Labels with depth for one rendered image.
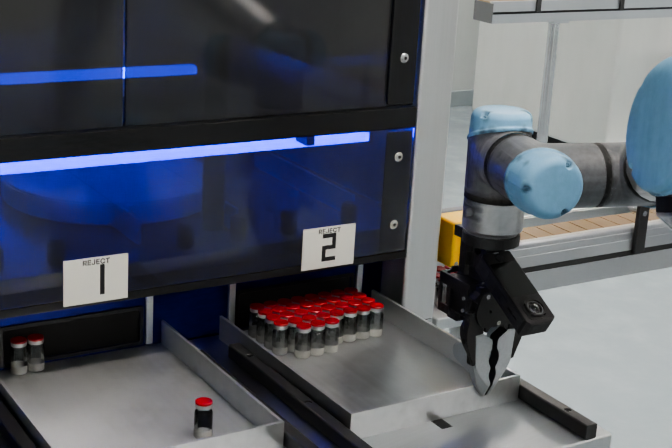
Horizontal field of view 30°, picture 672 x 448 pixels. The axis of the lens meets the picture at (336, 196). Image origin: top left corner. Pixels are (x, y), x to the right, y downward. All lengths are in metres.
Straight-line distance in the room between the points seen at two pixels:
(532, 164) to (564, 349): 2.82
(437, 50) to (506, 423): 0.53
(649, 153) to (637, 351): 3.20
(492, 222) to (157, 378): 0.48
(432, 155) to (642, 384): 2.29
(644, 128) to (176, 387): 0.78
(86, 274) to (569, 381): 2.54
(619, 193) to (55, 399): 0.73
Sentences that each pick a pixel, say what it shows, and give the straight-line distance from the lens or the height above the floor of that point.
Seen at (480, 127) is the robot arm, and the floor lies 1.25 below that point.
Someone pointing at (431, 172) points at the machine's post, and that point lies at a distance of 1.81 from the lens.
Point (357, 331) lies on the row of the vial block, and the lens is 1.79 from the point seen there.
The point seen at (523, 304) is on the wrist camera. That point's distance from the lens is 1.50.
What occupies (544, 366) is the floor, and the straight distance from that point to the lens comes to 4.03.
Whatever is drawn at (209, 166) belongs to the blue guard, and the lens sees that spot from 1.62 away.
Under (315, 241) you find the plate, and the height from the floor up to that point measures 1.03.
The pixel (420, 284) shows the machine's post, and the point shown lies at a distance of 1.86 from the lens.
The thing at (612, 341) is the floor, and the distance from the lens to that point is 4.30.
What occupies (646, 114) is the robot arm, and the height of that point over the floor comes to 1.36.
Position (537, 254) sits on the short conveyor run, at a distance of 2.14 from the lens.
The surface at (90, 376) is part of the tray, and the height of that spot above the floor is 0.88.
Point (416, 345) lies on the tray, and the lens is 1.79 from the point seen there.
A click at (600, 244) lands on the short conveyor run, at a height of 0.91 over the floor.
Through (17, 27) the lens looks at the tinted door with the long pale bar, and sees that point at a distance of 1.50.
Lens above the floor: 1.57
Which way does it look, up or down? 16 degrees down
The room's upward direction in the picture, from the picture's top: 3 degrees clockwise
